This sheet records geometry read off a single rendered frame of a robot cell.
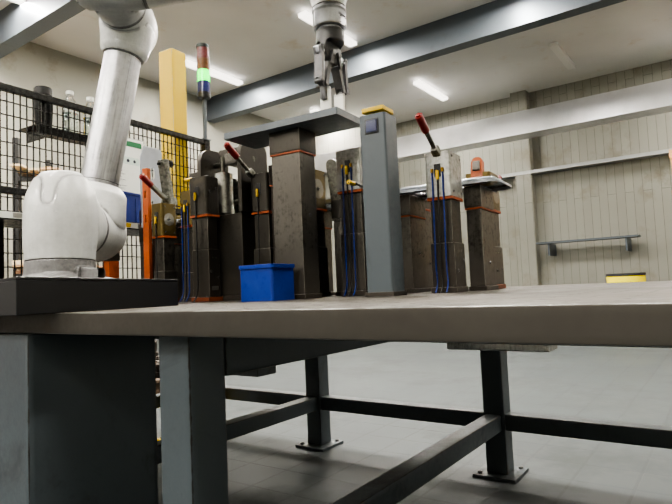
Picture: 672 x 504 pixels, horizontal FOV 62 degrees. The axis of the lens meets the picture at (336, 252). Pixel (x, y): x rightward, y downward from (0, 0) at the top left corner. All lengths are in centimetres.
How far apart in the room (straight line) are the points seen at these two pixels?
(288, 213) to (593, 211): 990
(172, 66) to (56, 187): 181
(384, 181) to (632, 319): 87
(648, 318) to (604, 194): 1060
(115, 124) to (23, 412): 79
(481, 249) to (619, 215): 955
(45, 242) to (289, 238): 57
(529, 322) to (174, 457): 64
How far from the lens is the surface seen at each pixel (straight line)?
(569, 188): 1129
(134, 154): 279
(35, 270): 141
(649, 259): 1098
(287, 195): 149
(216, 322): 83
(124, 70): 172
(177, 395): 98
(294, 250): 146
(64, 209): 141
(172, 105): 308
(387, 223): 133
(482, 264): 157
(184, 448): 99
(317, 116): 143
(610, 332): 57
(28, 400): 129
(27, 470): 131
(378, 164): 136
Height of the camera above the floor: 72
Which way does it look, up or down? 4 degrees up
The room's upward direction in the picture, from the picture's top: 3 degrees counter-clockwise
